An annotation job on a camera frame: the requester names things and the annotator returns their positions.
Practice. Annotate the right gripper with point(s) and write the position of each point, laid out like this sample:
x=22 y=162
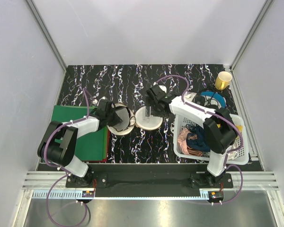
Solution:
x=150 y=103

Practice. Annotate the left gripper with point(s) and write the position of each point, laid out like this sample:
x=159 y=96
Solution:
x=116 y=120

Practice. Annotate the white mesh laundry bag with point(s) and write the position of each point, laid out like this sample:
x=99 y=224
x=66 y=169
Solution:
x=141 y=121

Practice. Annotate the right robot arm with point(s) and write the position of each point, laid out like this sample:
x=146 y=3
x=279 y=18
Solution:
x=220 y=131

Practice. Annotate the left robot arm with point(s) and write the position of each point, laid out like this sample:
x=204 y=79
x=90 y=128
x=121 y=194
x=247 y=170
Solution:
x=57 y=147

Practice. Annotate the white plastic laundry basket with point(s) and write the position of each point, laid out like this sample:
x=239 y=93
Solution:
x=242 y=159

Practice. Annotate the red folder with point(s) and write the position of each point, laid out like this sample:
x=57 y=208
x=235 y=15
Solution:
x=108 y=144

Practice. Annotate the white packet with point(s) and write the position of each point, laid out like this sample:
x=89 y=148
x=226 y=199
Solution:
x=189 y=96

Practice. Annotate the green folder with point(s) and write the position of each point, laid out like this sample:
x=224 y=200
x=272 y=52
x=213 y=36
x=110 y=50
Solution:
x=91 y=147

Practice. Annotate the pink garment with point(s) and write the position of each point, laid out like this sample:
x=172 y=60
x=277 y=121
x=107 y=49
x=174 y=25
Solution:
x=181 y=141

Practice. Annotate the blue tape roll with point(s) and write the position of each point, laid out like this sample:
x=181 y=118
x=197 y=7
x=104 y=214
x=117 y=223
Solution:
x=213 y=98

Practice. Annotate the navy blue garment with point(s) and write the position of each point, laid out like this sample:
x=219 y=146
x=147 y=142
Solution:
x=199 y=131

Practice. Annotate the yellow mug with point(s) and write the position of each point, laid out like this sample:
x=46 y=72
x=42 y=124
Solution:
x=223 y=80

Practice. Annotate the yellow garment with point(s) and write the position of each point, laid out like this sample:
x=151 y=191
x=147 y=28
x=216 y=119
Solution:
x=238 y=122

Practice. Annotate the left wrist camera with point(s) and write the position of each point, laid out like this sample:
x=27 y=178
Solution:
x=102 y=99

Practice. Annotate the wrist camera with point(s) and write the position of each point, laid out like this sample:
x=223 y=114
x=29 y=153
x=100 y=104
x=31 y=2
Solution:
x=162 y=87
x=102 y=99

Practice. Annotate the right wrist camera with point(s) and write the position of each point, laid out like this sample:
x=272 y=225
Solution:
x=162 y=87

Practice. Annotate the black headphones with cable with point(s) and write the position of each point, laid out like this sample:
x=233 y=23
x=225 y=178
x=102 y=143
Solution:
x=200 y=100

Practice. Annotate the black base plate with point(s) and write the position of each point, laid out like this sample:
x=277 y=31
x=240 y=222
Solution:
x=122 y=181

